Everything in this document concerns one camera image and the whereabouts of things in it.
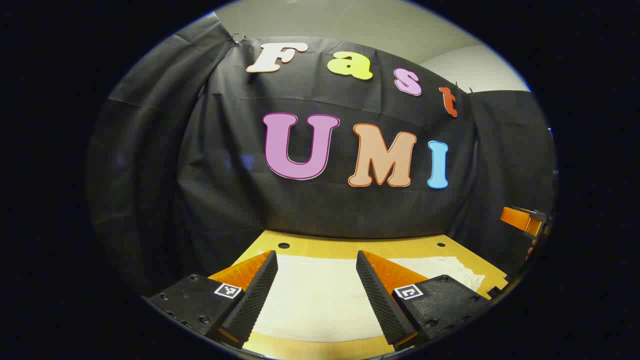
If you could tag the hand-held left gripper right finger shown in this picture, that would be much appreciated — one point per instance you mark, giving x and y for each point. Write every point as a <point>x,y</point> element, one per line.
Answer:
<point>380,300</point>

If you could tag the white jeans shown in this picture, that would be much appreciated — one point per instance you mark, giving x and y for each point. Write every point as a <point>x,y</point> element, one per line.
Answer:
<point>320,295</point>

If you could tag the black backdrop cloth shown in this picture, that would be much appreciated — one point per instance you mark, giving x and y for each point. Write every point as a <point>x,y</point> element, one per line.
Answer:
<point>225,200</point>

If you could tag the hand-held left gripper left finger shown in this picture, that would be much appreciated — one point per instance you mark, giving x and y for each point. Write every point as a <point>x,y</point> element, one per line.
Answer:
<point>255,295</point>

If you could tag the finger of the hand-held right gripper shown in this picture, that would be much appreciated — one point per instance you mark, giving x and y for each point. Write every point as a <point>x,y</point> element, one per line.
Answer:
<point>515,218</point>

